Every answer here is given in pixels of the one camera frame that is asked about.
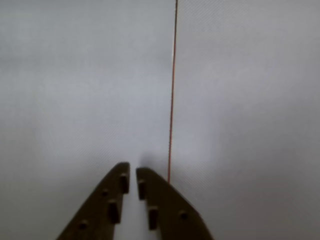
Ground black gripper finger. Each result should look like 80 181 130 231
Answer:
56 161 131 240
135 166 215 240

